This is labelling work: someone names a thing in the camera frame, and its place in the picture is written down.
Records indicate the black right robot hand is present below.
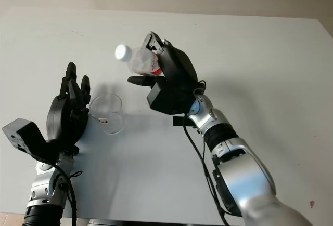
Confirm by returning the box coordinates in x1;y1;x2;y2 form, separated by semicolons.
127;31;200;93

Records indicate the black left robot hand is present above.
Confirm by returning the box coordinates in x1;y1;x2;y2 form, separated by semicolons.
46;61;92;154

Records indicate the clear plastic water bottle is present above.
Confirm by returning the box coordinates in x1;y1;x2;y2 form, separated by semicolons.
114;44;165;77

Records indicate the clear glass cup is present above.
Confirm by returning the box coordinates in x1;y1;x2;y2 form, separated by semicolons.
89;94;126;135

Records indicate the black tape marker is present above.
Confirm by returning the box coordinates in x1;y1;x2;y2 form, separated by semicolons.
172;116;195;127

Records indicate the black robot torso edge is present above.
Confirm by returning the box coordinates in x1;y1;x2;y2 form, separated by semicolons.
87;218;226;226

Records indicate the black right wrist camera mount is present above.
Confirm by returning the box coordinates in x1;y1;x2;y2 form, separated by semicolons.
147;82;196;116

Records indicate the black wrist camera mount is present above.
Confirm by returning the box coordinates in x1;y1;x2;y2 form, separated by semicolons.
2;118;58;163
147;82;196;116

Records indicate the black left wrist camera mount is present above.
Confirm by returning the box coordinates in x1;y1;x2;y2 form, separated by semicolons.
2;118;58;163

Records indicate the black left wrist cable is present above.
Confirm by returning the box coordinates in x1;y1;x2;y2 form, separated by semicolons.
55;166;83;226

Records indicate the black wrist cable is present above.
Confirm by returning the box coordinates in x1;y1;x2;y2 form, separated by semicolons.
183;114;231;226
55;166;83;226

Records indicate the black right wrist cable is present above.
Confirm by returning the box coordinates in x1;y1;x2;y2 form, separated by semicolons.
183;114;231;226

